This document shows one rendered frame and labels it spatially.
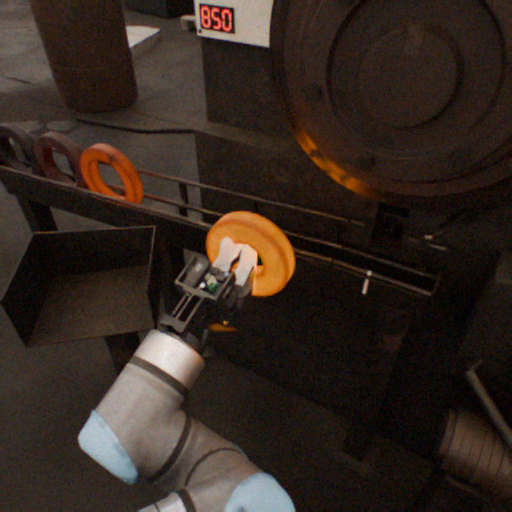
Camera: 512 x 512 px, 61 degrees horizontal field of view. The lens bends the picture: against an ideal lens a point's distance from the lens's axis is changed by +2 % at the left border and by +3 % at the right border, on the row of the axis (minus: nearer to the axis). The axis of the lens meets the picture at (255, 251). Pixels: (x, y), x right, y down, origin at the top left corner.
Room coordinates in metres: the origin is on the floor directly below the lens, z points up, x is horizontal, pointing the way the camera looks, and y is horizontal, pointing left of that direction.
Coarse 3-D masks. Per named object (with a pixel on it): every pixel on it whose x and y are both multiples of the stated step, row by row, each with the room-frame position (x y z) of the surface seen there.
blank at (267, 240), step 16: (224, 224) 0.55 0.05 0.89; (240, 224) 0.54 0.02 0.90; (256, 224) 0.53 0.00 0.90; (272, 224) 0.54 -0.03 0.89; (208, 240) 0.56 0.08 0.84; (240, 240) 0.54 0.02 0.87; (256, 240) 0.52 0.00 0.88; (272, 240) 0.51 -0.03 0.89; (288, 240) 0.53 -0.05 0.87; (272, 256) 0.51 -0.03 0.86; (288, 256) 0.51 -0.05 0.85; (256, 272) 0.53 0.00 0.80; (272, 272) 0.51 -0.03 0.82; (288, 272) 0.50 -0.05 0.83; (256, 288) 0.52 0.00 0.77; (272, 288) 0.51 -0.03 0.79
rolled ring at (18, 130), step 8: (0, 128) 1.17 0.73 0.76; (8, 128) 1.16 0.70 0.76; (16, 128) 1.16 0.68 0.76; (0, 136) 1.18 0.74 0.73; (8, 136) 1.16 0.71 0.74; (16, 136) 1.14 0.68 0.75; (24, 136) 1.15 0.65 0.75; (32, 136) 1.16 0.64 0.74; (0, 144) 1.19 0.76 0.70; (8, 144) 1.22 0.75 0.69; (24, 144) 1.13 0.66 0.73; (32, 144) 1.14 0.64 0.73; (0, 152) 1.20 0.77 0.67; (8, 152) 1.21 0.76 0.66; (32, 152) 1.13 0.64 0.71; (8, 160) 1.19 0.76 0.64; (16, 160) 1.21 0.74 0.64; (32, 160) 1.13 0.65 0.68; (16, 168) 1.18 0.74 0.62; (24, 168) 1.19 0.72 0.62; (32, 168) 1.14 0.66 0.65; (40, 168) 1.12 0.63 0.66
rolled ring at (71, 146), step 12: (36, 144) 1.11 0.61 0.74; (48, 144) 1.08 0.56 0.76; (60, 144) 1.06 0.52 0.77; (72, 144) 1.07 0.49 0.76; (36, 156) 1.12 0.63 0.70; (48, 156) 1.12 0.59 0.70; (72, 156) 1.04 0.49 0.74; (48, 168) 1.11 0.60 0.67; (60, 180) 1.10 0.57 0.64; (84, 180) 1.03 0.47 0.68
